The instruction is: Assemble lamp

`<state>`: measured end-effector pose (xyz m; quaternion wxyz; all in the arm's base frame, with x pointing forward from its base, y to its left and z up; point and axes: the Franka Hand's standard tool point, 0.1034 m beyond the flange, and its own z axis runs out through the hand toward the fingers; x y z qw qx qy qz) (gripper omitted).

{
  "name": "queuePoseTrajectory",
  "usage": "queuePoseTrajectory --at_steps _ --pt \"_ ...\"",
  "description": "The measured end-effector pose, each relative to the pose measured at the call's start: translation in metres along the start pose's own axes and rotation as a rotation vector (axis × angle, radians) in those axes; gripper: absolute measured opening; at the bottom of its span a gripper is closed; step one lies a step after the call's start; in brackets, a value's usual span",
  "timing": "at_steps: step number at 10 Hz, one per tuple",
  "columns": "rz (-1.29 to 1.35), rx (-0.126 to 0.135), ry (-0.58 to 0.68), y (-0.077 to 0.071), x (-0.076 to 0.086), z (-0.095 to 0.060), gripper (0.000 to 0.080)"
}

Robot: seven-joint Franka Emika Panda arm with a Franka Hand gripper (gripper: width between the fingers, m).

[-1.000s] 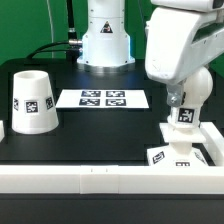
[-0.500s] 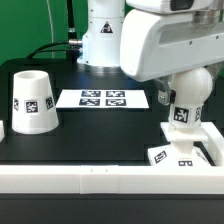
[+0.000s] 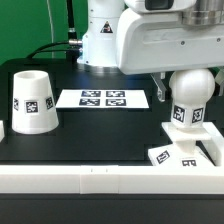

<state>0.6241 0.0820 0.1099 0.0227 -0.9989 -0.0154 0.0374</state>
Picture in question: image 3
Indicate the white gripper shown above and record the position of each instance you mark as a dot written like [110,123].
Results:
[160,42]

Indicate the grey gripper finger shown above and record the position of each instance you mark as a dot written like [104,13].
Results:
[219,79]

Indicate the white lamp bulb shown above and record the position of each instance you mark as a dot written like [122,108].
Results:
[191,90]

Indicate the white lamp base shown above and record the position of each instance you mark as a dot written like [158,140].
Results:
[183,151]

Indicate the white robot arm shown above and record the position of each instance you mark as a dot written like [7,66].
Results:
[99,42]

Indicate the white lamp shade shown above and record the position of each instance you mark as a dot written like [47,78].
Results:
[33,109]

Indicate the white right fence bar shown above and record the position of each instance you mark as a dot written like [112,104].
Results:
[215,145]

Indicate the white fence bar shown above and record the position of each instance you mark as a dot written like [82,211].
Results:
[215,145]
[110,180]

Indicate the white marker sheet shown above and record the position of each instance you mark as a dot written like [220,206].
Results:
[133,99]

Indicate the white left fence piece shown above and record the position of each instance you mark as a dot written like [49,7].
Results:
[2,133]

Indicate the white front fence bar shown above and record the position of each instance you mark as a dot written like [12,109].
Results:
[110,180]

